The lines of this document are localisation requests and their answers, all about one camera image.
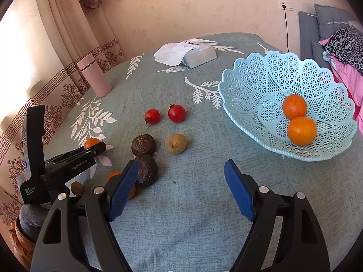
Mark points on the small smooth orange tangerine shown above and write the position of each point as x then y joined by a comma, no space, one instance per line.
302,131

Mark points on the pink blanket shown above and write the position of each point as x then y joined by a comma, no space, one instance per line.
352,80

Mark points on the rough orange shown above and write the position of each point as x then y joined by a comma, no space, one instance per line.
91,142

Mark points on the orange tangerine front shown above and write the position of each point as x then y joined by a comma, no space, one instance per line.
294,106

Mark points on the small brown kiwi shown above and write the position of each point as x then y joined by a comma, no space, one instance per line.
176,143

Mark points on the grey sleeved forearm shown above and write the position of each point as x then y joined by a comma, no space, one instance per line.
30,221

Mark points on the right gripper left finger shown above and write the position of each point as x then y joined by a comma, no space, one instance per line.
77,233

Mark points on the large smooth orange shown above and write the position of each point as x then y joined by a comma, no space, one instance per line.
133,191

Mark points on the teal leaf-print tablecloth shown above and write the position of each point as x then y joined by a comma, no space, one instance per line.
188,219

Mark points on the leopard print cloth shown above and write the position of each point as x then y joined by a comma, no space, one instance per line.
346,46

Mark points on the tissue pack with white tissue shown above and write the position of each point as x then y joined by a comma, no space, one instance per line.
186,54

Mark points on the white wall socket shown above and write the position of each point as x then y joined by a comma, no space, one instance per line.
285,5

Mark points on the red cherry tomato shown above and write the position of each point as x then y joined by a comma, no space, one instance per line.
176,113
152,116

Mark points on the light blue lace basket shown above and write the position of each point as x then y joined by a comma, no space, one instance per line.
253,92

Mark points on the patterned beige curtain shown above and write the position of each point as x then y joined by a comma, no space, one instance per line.
42,42

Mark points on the pink thermos bottle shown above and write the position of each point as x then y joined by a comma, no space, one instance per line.
94,75

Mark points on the grey blue sofa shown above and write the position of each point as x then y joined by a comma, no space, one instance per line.
320,26

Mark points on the dark passion fruit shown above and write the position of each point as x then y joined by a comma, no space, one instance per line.
147,170
143,144

